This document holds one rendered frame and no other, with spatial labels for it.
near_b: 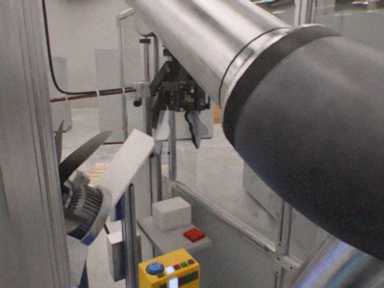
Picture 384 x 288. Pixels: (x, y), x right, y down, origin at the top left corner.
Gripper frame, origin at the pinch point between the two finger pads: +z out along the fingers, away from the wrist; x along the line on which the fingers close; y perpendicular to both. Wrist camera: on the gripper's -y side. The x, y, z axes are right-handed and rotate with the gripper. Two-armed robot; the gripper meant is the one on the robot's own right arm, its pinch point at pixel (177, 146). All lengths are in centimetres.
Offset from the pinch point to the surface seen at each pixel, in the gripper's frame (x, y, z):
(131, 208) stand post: 9, -60, 44
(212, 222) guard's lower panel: 45, -49, 56
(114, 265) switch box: 2, -69, 76
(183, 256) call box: 10.0, -15.2, 40.8
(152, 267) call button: -1.0, -14.1, 39.8
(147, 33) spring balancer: 32, -89, -33
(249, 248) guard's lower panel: 45, -23, 55
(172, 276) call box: 3.1, -9.6, 41.1
